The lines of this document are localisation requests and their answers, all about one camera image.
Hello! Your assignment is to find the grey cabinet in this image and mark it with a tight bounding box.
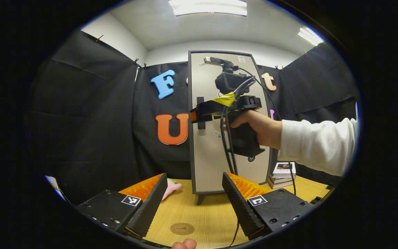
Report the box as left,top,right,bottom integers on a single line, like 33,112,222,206
188,50,274,205

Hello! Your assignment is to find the white book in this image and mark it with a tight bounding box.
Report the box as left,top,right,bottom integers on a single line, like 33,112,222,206
273,162,296,178

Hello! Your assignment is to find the small ceiling light panel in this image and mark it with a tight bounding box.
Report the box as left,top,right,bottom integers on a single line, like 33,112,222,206
297,27,324,46

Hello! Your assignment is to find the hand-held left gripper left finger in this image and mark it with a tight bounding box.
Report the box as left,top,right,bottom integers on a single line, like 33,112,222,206
76,173,168,241

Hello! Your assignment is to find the pink plush toy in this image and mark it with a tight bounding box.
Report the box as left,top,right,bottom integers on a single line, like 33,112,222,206
161,179,183,201

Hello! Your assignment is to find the white side desk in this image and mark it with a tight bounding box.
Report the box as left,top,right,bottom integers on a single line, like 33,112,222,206
45,176,65,201

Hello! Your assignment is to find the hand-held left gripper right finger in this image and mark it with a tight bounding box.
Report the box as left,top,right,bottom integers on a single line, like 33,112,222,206
222,172,315,241

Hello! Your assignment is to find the large ceiling light panel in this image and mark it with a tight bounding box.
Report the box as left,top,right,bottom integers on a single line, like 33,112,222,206
169,0,248,17

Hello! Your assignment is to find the round wooden coaster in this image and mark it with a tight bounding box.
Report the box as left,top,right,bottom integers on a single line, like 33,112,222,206
170,222,195,236

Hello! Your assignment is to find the black backdrop cloth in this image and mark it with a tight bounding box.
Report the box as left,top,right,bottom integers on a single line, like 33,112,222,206
26,29,358,204

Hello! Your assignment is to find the black door handle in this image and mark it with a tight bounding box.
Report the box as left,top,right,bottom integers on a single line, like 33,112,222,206
197,97,207,130

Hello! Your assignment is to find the beige cabinet door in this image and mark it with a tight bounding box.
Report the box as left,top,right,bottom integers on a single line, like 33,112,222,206
190,53,271,192

